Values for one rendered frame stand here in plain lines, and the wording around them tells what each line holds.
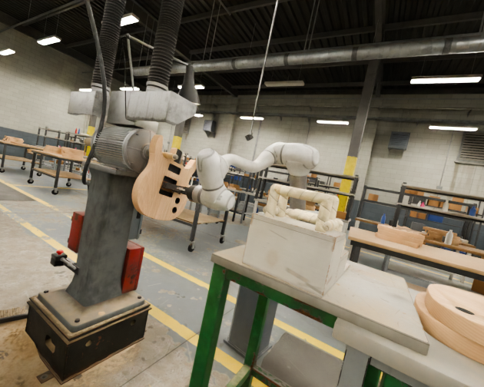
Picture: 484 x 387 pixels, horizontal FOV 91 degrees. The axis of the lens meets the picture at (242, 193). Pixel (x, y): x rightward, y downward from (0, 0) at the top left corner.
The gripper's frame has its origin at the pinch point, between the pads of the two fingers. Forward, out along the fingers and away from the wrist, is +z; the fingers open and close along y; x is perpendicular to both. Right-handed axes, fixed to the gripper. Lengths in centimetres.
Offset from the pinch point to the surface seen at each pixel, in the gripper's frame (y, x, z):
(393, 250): 155, 8, -117
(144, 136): -11.3, 22.9, 18.5
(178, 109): -19.3, 34.6, -10.4
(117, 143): -16.9, 15.2, 30.0
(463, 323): -12, -16, -120
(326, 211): -22, 2, -86
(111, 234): 2, -36, 35
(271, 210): -20, -1, -69
